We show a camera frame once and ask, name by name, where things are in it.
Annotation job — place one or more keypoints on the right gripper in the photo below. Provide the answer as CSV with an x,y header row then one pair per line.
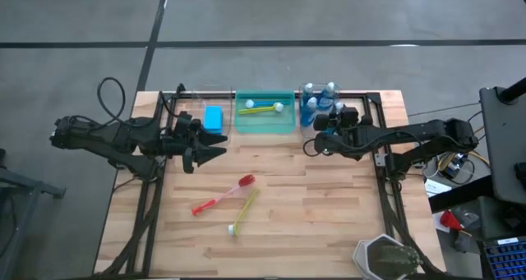
x,y
349,136

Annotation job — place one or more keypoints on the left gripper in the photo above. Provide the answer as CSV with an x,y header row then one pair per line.
x,y
181,142

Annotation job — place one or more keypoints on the blue cellulose sponge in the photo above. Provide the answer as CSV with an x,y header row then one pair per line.
x,y
213,120

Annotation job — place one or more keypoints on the teal dish brush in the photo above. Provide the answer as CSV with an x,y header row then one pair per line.
x,y
249,104

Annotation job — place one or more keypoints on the yellow-green dish brush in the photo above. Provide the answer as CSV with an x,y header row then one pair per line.
x,y
257,110
231,230

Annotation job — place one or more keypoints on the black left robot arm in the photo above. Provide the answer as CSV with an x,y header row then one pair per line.
x,y
115,138

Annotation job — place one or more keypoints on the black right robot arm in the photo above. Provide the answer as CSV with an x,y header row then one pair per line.
x,y
431,132

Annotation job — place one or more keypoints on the red dish brush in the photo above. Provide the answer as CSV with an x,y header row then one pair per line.
x,y
245,180

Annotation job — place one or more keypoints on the teal plastic bin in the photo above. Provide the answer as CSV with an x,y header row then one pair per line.
x,y
263,124

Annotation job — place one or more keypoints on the white paper sheet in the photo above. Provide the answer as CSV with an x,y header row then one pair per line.
x,y
436,187

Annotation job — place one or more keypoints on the small electronics box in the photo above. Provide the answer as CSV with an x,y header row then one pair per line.
x,y
455,166

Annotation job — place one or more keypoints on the white hexagonal plant pot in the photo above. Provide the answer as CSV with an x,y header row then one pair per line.
x,y
359,255

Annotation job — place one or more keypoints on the black side desk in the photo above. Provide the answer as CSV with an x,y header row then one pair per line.
x,y
456,198

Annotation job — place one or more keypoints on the red funnel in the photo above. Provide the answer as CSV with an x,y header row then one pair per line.
x,y
448,220

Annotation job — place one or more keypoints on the green cactus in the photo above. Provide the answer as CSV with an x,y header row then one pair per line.
x,y
396,260

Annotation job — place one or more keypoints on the black tripod stand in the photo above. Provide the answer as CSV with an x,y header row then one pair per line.
x,y
37,185

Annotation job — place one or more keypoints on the blue parts organizer box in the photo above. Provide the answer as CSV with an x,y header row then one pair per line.
x,y
507,261

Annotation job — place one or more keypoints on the black metal rig frame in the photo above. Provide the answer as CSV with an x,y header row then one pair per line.
x,y
361,94

